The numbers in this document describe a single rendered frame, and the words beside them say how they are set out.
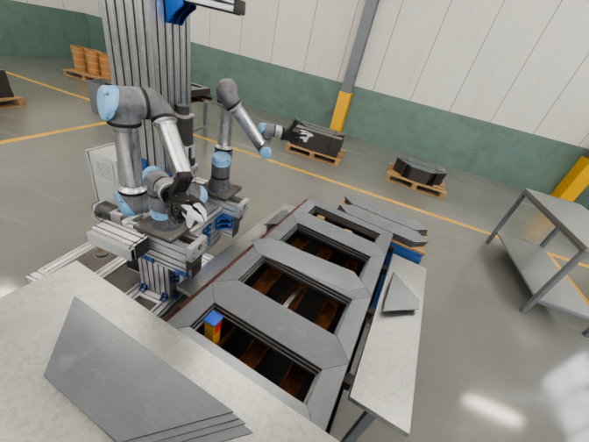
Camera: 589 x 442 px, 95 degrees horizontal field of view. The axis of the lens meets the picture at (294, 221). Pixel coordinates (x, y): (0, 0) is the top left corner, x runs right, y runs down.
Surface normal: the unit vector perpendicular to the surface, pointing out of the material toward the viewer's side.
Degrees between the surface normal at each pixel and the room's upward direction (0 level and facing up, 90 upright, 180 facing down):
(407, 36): 90
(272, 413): 0
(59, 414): 0
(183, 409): 0
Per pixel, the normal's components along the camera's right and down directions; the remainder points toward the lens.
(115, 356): 0.21, -0.81
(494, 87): -0.32, 0.47
